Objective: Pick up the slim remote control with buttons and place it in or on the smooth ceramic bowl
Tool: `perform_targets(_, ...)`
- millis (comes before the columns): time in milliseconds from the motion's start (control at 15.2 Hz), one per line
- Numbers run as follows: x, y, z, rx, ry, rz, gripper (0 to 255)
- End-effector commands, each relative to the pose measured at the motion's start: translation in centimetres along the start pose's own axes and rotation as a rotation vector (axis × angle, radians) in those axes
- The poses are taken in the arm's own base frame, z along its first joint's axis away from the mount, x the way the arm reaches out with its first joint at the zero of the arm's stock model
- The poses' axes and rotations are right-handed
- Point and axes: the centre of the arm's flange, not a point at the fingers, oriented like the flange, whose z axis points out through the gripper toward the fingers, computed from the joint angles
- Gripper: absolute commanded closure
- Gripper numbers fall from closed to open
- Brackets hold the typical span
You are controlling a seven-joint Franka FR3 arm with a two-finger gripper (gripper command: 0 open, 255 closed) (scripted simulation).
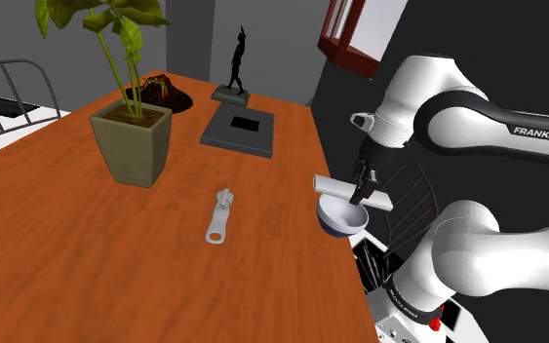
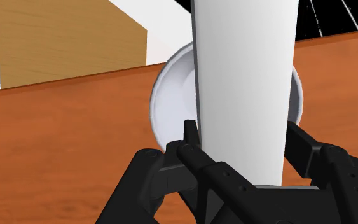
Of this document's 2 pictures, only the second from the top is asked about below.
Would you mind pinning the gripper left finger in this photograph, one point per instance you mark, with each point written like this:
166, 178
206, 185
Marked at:
172, 173

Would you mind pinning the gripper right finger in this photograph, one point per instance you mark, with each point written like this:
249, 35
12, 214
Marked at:
330, 167

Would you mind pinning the tall white cup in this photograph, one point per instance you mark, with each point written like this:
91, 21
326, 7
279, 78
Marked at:
243, 93

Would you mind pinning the white plate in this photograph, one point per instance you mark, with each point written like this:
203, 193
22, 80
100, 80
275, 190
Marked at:
174, 105

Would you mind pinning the light wooden cabinet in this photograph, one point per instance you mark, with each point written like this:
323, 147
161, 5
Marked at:
67, 40

